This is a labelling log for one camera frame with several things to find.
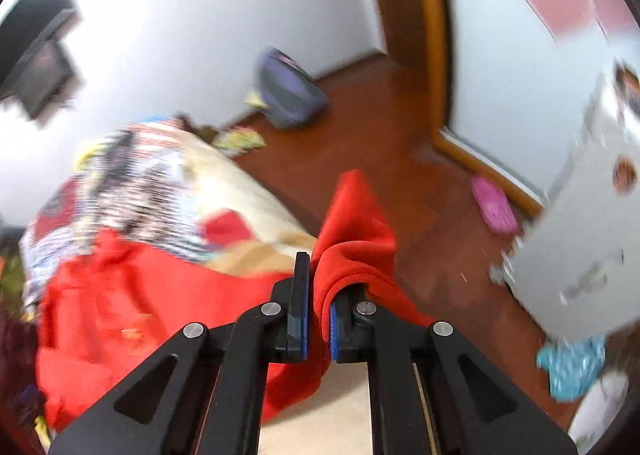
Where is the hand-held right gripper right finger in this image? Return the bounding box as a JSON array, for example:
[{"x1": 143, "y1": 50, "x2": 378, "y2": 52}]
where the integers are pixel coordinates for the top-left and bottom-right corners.
[{"x1": 329, "y1": 285, "x2": 579, "y2": 455}]

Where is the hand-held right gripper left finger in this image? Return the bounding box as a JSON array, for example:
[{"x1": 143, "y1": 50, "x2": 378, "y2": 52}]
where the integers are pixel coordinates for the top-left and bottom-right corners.
[{"x1": 47, "y1": 251, "x2": 312, "y2": 455}]

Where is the red garment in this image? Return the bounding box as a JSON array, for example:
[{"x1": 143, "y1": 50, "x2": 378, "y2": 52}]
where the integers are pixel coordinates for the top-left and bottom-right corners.
[{"x1": 36, "y1": 169, "x2": 436, "y2": 431}]

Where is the beige blanket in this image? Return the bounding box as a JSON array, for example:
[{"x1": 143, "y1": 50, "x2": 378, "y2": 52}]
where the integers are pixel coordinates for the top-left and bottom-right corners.
[{"x1": 177, "y1": 132, "x2": 373, "y2": 455}]

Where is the pink slipper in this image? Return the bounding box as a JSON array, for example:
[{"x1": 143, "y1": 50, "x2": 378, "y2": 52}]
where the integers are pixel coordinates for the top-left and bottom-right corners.
[{"x1": 470, "y1": 176, "x2": 521, "y2": 236}]

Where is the purple grey backpack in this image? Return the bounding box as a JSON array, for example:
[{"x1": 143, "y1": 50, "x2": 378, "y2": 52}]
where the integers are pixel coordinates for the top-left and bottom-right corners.
[{"x1": 255, "y1": 48, "x2": 331, "y2": 130}]

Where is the teal cloth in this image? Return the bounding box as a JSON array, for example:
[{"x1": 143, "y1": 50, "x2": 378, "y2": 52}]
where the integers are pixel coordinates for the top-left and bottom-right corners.
[{"x1": 536, "y1": 335, "x2": 608, "y2": 402}]

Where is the white cabinet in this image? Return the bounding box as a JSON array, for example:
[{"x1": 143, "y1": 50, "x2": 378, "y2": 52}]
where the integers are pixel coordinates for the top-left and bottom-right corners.
[{"x1": 492, "y1": 62, "x2": 640, "y2": 341}]

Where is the white cloth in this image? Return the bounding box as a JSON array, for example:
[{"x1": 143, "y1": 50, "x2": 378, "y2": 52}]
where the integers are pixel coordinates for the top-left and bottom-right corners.
[{"x1": 567, "y1": 372, "x2": 631, "y2": 451}]

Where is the wooden door frame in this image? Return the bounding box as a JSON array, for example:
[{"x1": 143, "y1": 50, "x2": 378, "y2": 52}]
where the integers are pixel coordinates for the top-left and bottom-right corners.
[{"x1": 360, "y1": 0, "x2": 543, "y2": 218}]

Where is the black wall television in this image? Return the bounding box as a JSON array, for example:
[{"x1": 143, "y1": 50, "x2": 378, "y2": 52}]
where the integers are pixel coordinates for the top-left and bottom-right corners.
[{"x1": 0, "y1": 0, "x2": 86, "y2": 121}]

